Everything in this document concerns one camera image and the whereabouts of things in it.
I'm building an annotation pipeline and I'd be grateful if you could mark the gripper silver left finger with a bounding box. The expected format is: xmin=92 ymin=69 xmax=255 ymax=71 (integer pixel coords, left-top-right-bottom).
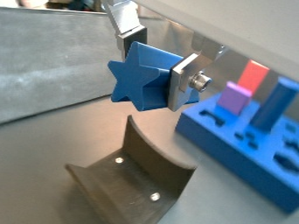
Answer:
xmin=102 ymin=0 xmax=147 ymax=59

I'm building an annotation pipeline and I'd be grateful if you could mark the black curved fixture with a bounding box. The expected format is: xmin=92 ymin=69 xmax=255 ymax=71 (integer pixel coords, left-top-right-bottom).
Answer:
xmin=66 ymin=117 xmax=195 ymax=224

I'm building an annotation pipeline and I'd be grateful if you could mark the blue cylinder peg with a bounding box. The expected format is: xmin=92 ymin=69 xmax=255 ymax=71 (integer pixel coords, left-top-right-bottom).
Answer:
xmin=250 ymin=77 xmax=299 ymax=132

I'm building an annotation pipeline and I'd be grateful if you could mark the blue star prism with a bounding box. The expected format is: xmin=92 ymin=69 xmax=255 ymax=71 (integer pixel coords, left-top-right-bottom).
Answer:
xmin=107 ymin=40 xmax=202 ymax=112

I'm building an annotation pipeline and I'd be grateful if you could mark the red rectangular peg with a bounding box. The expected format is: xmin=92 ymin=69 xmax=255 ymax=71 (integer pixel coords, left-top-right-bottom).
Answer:
xmin=238 ymin=59 xmax=270 ymax=94

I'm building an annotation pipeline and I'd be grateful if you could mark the purple square peg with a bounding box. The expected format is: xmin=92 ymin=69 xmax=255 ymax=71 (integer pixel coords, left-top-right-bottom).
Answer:
xmin=218 ymin=81 xmax=253 ymax=116

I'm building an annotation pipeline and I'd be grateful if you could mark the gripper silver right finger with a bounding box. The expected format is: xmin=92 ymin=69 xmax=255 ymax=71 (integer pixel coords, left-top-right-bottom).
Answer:
xmin=167 ymin=34 xmax=226 ymax=111

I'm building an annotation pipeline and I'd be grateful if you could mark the blue shape sorter base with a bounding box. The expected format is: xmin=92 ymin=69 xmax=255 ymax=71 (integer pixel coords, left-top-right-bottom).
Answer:
xmin=177 ymin=95 xmax=299 ymax=213

